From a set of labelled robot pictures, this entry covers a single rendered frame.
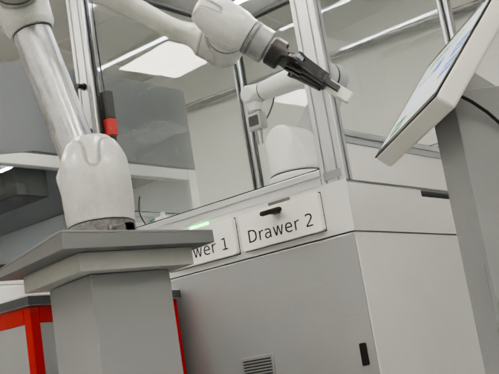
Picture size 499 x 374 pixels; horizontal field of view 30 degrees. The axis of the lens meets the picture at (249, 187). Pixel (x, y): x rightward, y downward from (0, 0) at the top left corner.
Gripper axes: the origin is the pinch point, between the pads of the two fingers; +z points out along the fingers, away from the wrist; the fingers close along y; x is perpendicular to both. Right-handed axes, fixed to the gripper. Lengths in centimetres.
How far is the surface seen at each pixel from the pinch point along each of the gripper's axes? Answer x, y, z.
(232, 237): 35, 55, -4
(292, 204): 21.2, 38.0, 5.8
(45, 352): 91, 35, -29
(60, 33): -77, 357, -170
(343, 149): 2.5, 28.5, 9.8
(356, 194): 11.3, 29.3, 19.2
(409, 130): 5.4, -15.8, 18.6
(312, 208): 20.2, 33.2, 11.2
